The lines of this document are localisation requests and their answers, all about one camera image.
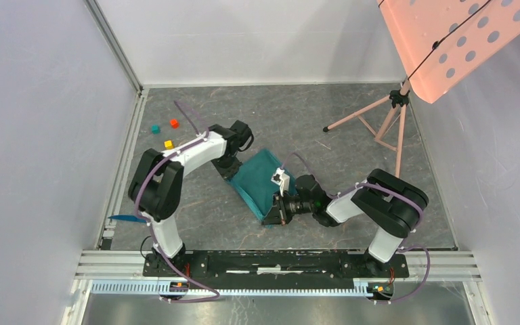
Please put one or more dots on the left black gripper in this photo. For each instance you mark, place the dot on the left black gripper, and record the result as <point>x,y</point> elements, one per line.
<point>227,172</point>

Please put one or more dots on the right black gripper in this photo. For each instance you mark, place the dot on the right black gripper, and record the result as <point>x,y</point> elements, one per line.
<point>277,214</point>

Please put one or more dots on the blue knife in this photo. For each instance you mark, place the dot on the blue knife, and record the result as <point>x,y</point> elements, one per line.
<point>127,218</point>

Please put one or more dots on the yellow cube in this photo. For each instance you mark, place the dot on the yellow cube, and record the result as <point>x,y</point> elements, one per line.
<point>168,144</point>

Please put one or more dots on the pink tripod stand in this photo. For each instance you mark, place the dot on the pink tripod stand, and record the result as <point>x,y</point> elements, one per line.
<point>399,100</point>

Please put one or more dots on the pink perforated panel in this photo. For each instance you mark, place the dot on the pink perforated panel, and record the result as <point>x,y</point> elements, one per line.
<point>442,42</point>

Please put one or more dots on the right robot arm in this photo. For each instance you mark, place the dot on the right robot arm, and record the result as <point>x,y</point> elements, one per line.
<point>396,206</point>

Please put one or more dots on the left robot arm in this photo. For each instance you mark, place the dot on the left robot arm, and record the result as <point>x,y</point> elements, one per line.
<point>158,180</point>

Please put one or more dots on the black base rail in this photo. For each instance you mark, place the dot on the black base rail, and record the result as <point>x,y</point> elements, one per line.
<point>287,269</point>

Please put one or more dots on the orange cube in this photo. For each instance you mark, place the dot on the orange cube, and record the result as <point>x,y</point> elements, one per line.
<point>174,123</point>

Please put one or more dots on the teal cloth napkin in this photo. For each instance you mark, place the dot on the teal cloth napkin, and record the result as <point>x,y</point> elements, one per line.
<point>253,182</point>

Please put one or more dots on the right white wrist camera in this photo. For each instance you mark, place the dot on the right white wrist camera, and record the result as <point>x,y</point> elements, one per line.
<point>282,179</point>

